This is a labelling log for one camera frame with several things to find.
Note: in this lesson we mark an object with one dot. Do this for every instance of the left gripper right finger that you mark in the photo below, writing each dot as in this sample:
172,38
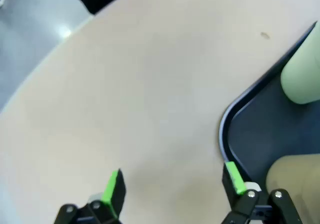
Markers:
235,184

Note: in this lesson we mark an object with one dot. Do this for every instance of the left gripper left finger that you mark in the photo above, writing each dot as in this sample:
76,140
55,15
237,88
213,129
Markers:
113,196

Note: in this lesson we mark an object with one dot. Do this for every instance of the brown plastic cup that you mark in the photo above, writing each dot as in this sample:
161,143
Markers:
295,174

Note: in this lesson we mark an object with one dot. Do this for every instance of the light green plastic cup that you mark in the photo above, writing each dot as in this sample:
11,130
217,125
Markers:
302,71

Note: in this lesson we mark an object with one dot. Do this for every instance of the dark plastic serving tray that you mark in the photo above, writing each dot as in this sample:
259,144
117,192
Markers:
262,124

